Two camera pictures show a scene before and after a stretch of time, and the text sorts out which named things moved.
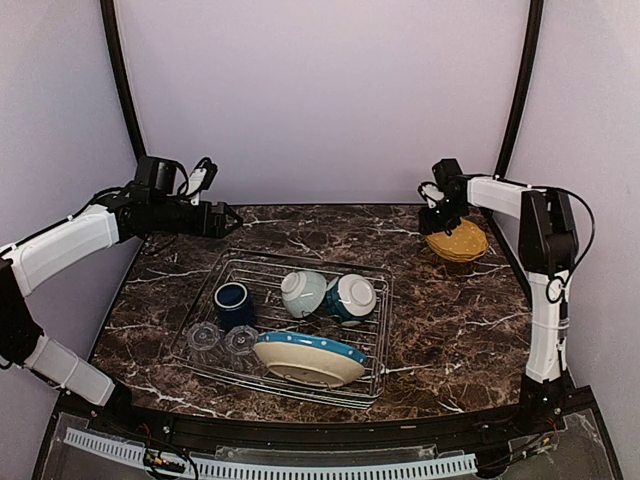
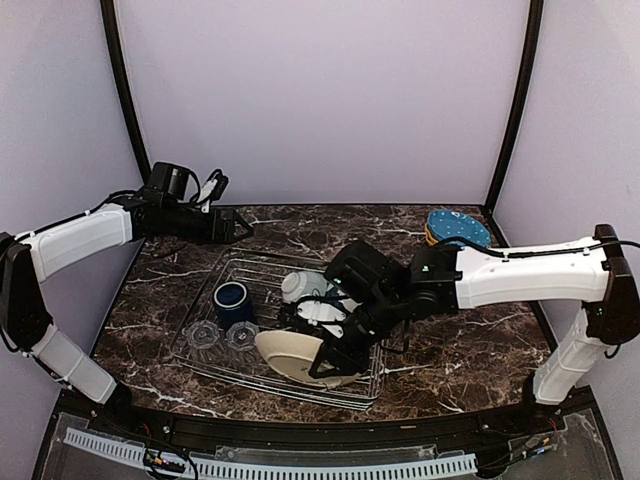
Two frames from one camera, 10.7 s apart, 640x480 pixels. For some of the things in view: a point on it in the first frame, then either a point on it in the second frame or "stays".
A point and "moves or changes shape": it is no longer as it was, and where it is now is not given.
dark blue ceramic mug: (232, 307) stays
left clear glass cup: (203, 335) stays
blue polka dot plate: (313, 340) -> (443, 223)
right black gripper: (431, 226) -> (346, 363)
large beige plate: (307, 365) moves or changes shape
